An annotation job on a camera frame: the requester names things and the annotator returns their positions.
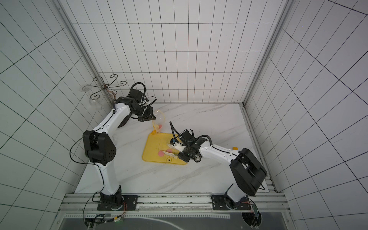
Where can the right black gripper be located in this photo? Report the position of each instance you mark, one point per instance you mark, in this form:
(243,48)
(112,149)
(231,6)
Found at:
(182,155)

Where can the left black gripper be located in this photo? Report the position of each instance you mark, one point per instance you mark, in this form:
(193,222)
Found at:
(150,116)

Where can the white metal tongs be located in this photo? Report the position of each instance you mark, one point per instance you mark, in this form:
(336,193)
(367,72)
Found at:
(176,148)

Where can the clear yellow resealable bag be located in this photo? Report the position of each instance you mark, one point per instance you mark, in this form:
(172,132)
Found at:
(160,120)

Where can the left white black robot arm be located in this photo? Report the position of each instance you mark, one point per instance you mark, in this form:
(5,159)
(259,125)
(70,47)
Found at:
(101,150)

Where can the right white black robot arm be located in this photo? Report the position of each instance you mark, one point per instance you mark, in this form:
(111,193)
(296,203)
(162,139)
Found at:
(249,174)

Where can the yellow plastic tray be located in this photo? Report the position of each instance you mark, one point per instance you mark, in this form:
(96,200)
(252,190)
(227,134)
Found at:
(155,143)

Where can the metal cup hanger stand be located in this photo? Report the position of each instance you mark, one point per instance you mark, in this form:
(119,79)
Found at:
(109,88)

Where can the clear glass cup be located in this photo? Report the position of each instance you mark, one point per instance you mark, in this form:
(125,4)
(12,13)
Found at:
(94,98)

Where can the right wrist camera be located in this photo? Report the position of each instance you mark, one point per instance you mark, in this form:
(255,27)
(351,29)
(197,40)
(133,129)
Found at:
(187,137)

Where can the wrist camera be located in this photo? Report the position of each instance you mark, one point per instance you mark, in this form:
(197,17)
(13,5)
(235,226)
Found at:
(137,95)
(187,137)

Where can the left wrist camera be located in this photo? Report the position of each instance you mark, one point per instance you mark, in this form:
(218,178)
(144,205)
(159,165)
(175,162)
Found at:
(137,95)

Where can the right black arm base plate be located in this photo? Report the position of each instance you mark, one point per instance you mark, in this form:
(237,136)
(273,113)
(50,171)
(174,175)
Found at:
(224,203)

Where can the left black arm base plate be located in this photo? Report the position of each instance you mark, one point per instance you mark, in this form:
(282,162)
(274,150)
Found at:
(126,202)

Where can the aluminium mounting rail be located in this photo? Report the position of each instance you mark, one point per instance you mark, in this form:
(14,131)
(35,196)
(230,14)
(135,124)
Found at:
(175,203)

